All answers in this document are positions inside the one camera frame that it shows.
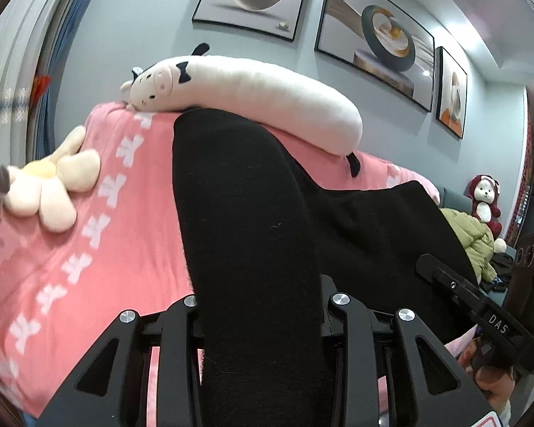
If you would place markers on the person's right hand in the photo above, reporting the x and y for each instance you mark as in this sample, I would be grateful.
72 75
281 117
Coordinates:
489 382

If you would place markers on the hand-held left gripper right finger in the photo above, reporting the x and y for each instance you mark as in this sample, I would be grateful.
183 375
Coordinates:
360 364

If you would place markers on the white curtain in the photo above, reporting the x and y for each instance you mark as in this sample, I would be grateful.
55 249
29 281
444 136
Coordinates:
18 66

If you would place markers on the small framed orange picture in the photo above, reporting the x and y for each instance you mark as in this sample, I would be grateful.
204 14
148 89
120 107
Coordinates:
451 93

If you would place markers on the red and white monkey plush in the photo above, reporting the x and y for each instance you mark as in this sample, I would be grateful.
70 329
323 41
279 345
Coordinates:
485 200

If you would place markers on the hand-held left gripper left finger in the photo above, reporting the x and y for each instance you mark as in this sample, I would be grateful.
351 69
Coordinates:
178 364

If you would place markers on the black pants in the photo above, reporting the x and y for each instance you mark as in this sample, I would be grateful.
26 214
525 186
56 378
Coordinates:
249 231

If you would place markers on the cream round plush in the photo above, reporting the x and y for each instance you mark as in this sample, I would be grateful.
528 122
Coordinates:
500 245

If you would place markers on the olive green jacket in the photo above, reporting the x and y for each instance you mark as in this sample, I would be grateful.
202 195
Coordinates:
471 240

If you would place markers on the black box with round holes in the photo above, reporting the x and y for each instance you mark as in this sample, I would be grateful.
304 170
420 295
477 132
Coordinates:
532 271

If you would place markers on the pink printed blanket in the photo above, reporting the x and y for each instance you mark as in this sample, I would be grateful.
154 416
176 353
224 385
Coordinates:
115 231

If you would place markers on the red hanging ornament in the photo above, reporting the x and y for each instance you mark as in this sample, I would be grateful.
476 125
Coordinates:
41 83

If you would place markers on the long white plush pillow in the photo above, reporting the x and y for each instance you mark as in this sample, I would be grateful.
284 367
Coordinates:
258 84

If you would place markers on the cream flower plush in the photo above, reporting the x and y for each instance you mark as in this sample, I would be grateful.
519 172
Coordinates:
49 182

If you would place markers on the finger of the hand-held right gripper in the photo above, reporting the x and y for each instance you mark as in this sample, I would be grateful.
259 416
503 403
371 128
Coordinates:
449 278

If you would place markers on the dark cloth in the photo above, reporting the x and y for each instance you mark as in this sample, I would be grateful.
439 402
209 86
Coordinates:
503 267

